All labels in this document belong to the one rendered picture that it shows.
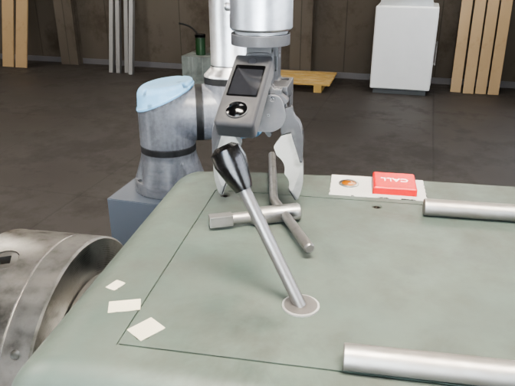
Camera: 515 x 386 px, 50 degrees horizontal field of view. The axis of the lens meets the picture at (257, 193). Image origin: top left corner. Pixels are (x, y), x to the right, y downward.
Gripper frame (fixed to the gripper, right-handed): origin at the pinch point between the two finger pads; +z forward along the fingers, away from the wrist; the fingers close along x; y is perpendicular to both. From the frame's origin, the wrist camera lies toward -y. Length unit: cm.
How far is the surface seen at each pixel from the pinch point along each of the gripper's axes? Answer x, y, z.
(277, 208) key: -3.3, -4.0, 0.2
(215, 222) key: 3.8, -7.3, 1.0
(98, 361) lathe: 7.6, -31.7, 2.3
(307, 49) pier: 58, 696, 89
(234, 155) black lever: -1.4, -18.9, -11.8
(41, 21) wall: 481, 756, 67
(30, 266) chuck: 23.8, -15.6, 4.4
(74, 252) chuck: 19.8, -12.4, 4.0
